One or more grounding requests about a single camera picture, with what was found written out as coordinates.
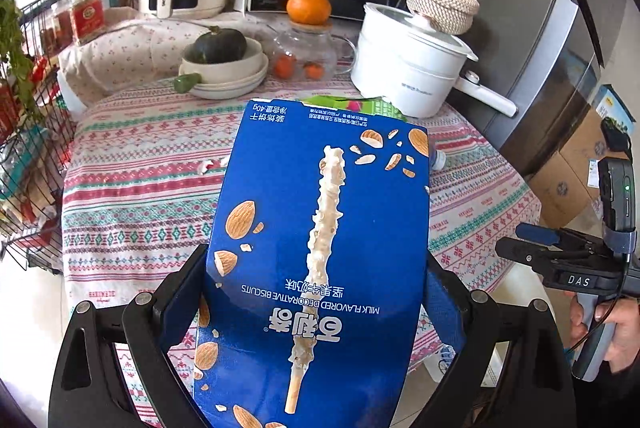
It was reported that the green snack bag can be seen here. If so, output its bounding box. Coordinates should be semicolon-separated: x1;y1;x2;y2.
304;96;407;122

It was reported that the blue biscuit box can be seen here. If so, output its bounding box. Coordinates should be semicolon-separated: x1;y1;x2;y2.
194;100;430;427

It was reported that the white tissue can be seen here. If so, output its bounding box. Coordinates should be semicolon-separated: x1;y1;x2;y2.
198;155;230;174

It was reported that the white yogurt bottle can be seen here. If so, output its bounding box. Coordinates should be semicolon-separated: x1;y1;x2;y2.
430;150;446;171

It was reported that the white trash bin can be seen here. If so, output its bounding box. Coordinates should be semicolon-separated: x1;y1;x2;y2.
423;256;554;386

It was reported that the person right hand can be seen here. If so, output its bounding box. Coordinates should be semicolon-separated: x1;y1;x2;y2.
565;292;640;374

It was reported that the lower cardboard box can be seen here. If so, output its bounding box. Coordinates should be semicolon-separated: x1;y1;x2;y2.
528;153;596;229

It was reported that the cardboard box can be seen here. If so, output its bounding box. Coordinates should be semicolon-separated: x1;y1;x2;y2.
560;108;626;200
528;153;596;229

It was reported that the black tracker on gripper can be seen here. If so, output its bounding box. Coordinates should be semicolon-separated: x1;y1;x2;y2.
598;157;637;256

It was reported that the upper cardboard box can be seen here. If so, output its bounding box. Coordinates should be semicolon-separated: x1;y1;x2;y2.
560;108;626;200

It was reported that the black pouch on box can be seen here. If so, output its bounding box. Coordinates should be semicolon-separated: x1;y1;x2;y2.
600;117;632;162

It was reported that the blue white carton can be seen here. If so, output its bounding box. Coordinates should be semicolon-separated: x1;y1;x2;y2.
591;84;636;134

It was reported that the white electric pot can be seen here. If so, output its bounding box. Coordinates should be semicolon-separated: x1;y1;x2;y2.
350;2;518;118

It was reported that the patterned tablecloth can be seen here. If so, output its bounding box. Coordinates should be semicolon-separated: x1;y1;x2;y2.
60;71;544;426

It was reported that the grey refrigerator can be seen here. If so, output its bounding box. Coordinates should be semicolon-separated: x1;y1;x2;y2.
448;0;627;176

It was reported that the glass jar with lid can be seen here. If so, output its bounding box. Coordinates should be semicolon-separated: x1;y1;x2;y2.
266;22;357;81

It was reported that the large orange tangerine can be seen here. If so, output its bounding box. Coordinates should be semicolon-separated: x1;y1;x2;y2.
285;0;332;26

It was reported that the green leafy plant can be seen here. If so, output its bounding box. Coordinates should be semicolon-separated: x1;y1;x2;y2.
0;0;46;124

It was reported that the floral pillow on table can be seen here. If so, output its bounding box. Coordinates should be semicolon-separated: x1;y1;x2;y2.
58;12;276;115

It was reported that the dark green squash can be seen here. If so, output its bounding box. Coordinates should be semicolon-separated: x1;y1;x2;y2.
191;26;247;64

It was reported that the red label jar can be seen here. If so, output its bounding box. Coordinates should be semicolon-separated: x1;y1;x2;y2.
68;0;105;44

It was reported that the black wire rack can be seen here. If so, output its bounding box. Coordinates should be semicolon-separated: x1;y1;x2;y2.
1;0;75;274

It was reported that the woven rope basket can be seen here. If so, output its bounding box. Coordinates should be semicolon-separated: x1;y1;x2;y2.
406;0;480;36

